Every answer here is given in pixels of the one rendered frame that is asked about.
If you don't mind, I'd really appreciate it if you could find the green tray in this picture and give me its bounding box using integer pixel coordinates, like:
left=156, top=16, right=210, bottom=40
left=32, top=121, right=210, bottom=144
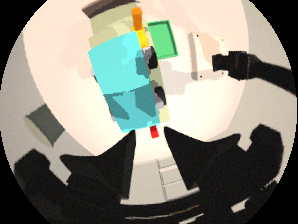
left=148, top=23, right=174, bottom=57
left=146, top=19, right=178, bottom=60

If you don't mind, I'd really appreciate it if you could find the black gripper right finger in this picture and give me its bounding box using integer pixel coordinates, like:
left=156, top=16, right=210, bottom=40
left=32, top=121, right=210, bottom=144
left=164, top=125, right=241, bottom=190

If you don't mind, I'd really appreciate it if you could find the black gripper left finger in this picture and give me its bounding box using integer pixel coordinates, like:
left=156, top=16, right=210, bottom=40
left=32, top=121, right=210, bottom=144
left=59, top=129, right=137, bottom=200

